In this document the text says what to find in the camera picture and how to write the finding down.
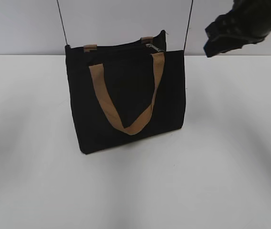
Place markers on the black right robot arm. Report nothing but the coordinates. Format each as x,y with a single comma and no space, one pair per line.
264,5

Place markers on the black canvas tote bag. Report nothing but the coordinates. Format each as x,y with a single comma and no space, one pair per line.
125,93

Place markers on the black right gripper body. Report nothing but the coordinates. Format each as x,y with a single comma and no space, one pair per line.
233,30

